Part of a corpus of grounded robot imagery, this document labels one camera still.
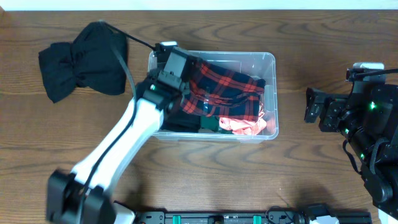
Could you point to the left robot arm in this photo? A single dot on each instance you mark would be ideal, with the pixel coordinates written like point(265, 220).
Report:
point(84, 195)

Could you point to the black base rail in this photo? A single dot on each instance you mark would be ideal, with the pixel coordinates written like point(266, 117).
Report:
point(311, 214)

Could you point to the red navy plaid shirt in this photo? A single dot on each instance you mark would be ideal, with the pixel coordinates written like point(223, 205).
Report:
point(218, 91)

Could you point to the clear plastic storage bin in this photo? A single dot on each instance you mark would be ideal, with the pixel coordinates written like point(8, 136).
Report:
point(259, 65)

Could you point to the large black garment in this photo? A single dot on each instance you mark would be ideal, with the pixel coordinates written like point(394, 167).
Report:
point(88, 61)

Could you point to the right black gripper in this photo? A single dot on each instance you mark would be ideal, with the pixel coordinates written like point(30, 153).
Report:
point(325, 111)

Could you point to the pink printed t-shirt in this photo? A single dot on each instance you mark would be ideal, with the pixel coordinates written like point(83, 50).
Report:
point(243, 127)

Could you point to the black taped garment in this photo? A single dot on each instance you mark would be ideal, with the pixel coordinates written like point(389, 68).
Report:
point(184, 125)

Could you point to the dark green garment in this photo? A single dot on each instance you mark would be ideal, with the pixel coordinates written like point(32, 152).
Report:
point(211, 125)

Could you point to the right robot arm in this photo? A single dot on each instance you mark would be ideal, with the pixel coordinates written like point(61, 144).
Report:
point(368, 121)

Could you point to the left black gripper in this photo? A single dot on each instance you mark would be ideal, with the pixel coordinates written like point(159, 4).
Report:
point(189, 86)

